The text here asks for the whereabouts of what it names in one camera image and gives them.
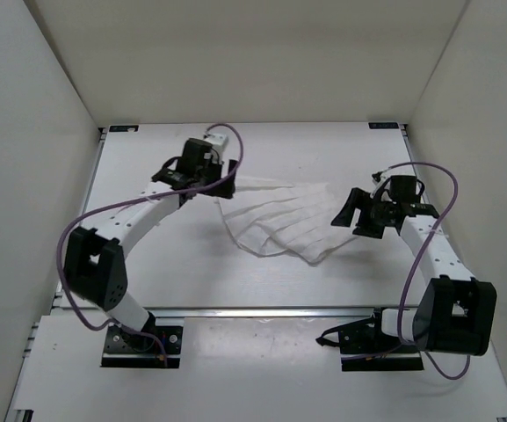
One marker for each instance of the left corner label sticker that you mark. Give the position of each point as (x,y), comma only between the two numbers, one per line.
(123,128)

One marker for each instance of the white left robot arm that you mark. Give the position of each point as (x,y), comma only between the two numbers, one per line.
(95,259)

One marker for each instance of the white pleated skirt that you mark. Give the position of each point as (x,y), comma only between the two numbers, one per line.
(270,217)

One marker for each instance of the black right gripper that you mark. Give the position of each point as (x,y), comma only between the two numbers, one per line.
(357,200)

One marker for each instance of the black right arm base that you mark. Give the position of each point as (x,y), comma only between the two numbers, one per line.
(364,348)

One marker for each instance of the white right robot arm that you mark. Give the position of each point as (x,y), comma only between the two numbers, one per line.
(456,312)

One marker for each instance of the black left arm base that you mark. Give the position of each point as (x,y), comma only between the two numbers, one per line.
(123,350)

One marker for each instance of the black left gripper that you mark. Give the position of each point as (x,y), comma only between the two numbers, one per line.
(227,189)

